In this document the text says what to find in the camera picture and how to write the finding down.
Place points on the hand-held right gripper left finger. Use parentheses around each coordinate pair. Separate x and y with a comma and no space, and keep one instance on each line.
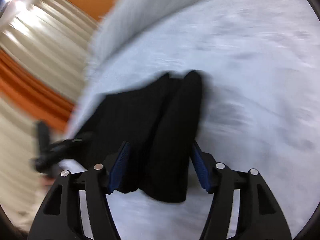
(120,165)

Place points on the grey duvet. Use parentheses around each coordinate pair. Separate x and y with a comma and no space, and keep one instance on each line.
(140,10)

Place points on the black pants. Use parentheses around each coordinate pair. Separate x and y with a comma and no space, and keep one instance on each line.
(170,130)

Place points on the butterfly print bed sheet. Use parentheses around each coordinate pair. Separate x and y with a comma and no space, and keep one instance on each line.
(250,80)

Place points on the orange curtain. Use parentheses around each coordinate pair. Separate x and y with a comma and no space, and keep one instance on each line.
(32,90)

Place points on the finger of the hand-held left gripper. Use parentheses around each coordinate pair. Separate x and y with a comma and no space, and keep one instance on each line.
(72,146)

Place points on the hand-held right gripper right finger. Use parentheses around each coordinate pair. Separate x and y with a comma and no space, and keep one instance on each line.
(201,167)

